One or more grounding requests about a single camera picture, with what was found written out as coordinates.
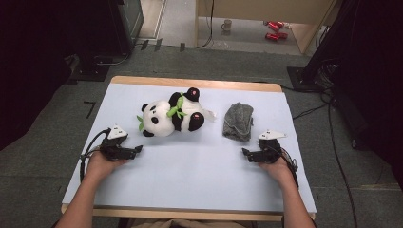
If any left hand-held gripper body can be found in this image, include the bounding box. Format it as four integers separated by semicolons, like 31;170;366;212
99;124;136;162

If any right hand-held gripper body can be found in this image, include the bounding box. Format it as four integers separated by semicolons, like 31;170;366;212
251;129;288;164

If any grey knit hat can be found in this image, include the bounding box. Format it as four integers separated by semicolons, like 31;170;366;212
221;102;255;143

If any panda plush toy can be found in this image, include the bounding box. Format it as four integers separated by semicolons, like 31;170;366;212
136;86;218;139

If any person's right hand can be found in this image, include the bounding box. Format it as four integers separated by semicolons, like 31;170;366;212
258;156;295;187

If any person's left hand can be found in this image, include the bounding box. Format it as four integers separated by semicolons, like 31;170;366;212
86;151;128;182

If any black tape corner mark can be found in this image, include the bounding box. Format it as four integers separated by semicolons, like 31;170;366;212
83;101;97;120

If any light blue table mat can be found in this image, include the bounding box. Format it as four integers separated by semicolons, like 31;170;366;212
62;83;317;214

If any black stand base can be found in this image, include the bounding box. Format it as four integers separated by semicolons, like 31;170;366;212
67;54;111;86
286;66;321;93

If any wooden table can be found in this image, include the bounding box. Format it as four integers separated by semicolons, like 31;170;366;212
60;75;317;222

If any dark curtain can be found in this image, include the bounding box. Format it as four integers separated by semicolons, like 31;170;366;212
0;0;110;152
302;0;403;191

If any black cabinet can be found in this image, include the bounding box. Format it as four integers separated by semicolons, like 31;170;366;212
107;0;145;57

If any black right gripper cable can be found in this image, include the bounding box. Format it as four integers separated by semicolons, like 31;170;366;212
278;145;300;188

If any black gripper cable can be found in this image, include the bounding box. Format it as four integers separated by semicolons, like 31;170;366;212
278;145;300;188
79;127;112;183

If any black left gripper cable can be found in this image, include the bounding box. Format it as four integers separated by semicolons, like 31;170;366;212
79;127;112;183

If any black floor cable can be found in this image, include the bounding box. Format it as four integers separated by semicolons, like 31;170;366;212
292;89;359;228

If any black hanging cable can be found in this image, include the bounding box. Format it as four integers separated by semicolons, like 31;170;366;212
193;0;216;49

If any wooden desk frame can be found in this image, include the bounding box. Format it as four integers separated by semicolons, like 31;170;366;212
195;0;337;55

